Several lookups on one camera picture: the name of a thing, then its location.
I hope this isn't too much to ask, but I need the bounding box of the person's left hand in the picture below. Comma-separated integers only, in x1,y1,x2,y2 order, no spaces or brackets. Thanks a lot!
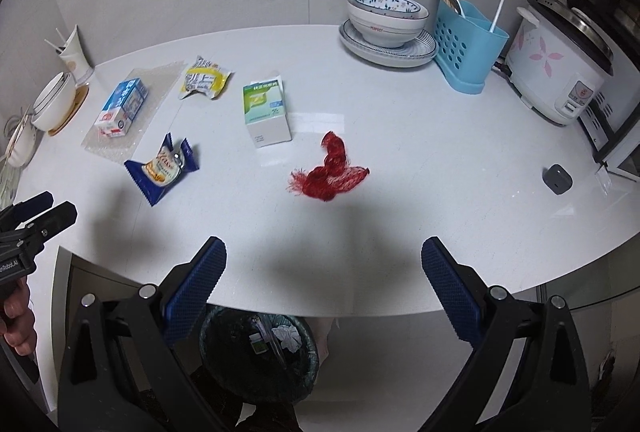
0,279,39,355

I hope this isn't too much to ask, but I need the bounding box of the green and white box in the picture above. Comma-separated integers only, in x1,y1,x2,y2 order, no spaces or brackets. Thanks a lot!
242,73,293,149

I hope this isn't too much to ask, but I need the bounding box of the metal spoon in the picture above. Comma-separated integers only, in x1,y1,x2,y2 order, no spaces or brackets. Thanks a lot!
437,0,467,19

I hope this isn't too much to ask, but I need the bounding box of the pale green leaf dish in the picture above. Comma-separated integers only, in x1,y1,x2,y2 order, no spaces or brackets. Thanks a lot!
0,167,23,208

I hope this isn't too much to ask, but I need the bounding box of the white bowl with red print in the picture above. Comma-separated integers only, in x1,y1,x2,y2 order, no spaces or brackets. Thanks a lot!
346,4,430,49

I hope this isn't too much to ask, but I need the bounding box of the dark blue snack wrapper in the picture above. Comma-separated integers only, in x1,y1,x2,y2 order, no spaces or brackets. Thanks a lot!
124,133,201,208

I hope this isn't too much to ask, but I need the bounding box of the bubble wrap sheet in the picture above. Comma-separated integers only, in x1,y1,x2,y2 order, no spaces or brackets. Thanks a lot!
81,64,188,163

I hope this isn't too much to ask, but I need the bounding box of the blue plastic cutlery holder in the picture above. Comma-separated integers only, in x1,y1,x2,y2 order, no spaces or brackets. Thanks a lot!
432,0,511,95

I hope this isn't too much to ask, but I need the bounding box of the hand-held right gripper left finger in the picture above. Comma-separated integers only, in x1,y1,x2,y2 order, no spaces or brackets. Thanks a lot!
57,236,228,432

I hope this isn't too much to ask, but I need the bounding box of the white round container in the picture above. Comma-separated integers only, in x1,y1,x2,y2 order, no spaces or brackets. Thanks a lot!
5,114,41,169

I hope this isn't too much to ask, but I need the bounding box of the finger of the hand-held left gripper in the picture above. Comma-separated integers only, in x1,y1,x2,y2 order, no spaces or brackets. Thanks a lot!
14,201,79,247
0,191,55,225

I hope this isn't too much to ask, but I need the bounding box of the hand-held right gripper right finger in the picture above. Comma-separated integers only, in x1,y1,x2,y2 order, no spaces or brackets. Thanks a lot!
421,236,593,432

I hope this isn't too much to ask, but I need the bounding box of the red mesh net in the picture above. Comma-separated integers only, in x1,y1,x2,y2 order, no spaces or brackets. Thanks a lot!
287,130,371,203

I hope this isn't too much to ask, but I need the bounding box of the white bowl with dark rim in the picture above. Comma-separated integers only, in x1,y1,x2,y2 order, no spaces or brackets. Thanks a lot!
31,71,78,132

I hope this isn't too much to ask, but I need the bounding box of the white countertop oven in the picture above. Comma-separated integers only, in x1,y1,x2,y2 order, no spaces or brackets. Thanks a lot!
577,89,640,183

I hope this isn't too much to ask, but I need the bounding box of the wooden coaster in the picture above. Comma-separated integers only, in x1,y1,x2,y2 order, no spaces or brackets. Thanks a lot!
47,84,90,137

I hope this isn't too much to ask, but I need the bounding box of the blue striped plate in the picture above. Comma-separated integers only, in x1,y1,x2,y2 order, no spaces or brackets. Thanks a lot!
340,19,440,60

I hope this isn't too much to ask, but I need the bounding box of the blue and white carton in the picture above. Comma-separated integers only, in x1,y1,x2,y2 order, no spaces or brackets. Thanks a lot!
94,78,149,139

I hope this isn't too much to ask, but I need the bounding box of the white floral rice cooker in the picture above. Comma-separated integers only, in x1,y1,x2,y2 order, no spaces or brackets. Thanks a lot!
502,0,615,127

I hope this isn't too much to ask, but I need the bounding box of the long white straw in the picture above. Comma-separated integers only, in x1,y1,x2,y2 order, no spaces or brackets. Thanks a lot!
489,0,512,34

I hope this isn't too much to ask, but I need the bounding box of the white printed cup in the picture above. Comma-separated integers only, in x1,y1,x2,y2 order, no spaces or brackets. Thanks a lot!
57,24,96,85

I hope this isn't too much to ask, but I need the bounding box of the white tissue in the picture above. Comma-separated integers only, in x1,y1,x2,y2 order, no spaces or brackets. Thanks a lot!
272,324,302,353

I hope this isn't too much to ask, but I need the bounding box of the yellow snack wrapper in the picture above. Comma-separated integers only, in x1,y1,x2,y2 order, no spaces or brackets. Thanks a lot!
179,55,235,101

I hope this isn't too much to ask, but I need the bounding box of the floral patterned bowl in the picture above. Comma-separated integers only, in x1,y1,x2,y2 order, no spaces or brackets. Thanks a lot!
347,0,430,20

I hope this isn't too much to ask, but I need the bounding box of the small grey charger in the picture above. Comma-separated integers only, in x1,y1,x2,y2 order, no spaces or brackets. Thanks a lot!
543,163,573,196

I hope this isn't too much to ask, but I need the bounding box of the black bagged waste bin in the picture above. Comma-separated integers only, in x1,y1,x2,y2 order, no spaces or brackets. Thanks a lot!
199,305,320,403

